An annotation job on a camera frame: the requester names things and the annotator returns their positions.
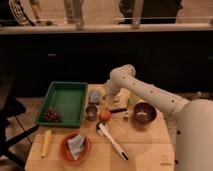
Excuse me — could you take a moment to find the purple bowl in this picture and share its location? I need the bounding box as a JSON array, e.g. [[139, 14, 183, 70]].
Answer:
[[133, 102, 157, 125]]

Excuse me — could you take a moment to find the black handled knife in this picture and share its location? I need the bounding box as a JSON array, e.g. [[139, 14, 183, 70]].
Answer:
[[108, 107, 127, 113]]

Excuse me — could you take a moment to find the small metal cup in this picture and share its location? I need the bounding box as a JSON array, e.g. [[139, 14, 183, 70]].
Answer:
[[85, 105, 98, 121]]

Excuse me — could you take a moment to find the blue grey sponge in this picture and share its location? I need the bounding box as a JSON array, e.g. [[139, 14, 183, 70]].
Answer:
[[89, 90, 100, 105]]

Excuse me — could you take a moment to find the orange bowl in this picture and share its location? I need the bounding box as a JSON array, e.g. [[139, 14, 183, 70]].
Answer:
[[59, 132, 91, 165]]

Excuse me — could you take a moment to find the orange fruit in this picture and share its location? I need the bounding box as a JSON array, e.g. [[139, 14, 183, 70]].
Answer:
[[99, 110, 111, 122]]

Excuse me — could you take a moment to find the grey folded cloth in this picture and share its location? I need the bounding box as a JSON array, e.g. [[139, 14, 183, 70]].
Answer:
[[67, 133, 85, 160]]

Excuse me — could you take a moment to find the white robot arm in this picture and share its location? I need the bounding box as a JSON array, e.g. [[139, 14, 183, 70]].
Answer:
[[105, 64, 213, 171]]

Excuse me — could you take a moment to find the light green cup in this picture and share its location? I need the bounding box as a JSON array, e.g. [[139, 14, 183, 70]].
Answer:
[[128, 93, 140, 106]]

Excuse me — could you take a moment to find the small wooden block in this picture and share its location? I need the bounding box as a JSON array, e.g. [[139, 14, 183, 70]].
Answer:
[[123, 113, 129, 121]]

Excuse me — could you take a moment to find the bunch of dark grapes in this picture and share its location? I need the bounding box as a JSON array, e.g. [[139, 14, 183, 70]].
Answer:
[[43, 106, 62, 123]]

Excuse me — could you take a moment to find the green plastic tray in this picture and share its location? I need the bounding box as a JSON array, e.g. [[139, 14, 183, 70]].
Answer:
[[35, 81, 88, 128]]

